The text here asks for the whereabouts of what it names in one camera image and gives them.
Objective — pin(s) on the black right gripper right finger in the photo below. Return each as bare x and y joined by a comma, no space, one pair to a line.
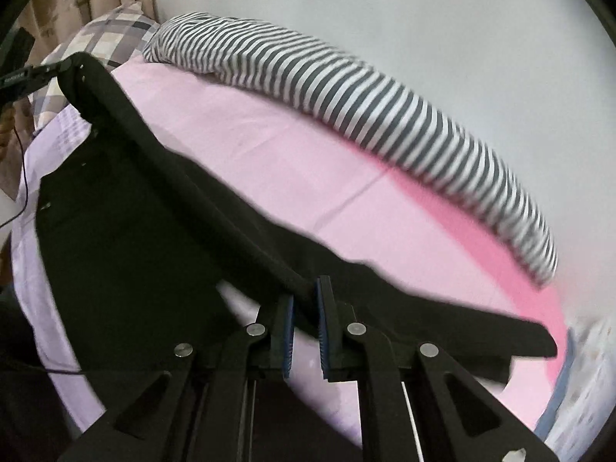
352,350

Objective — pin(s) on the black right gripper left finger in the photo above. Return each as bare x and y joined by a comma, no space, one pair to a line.
261,351

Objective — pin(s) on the black pants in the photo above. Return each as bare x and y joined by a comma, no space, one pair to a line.
136,239

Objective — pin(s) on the plaid pillow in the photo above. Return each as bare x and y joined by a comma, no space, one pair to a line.
113,38

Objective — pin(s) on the pink bed sheet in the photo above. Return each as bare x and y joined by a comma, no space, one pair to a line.
298,173

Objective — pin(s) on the grey white striped bolster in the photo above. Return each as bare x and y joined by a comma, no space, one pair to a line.
369,108

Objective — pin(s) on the white floral blanket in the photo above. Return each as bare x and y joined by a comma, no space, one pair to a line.
584,396

